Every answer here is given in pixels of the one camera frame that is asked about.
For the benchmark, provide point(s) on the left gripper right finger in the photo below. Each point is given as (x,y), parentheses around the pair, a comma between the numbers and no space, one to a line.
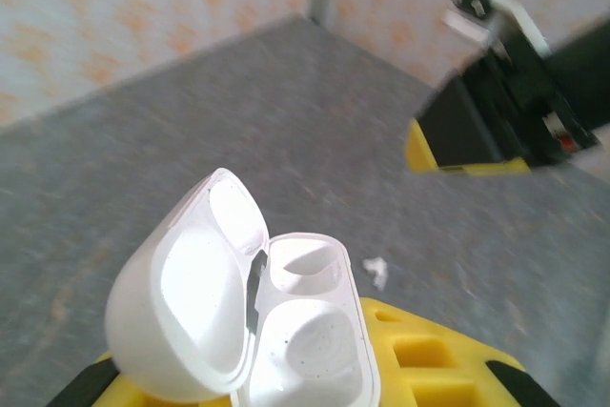
(429,359)

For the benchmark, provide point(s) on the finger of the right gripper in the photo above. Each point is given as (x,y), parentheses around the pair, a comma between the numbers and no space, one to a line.
(453,130)

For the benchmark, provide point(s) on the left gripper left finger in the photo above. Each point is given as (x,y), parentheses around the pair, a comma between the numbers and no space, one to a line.
(109,388)

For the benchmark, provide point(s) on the white earbud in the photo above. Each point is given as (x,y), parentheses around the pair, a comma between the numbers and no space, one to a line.
(379,270)

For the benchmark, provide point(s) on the white earbud charging case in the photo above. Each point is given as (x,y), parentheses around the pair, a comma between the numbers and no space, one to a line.
(200,307)

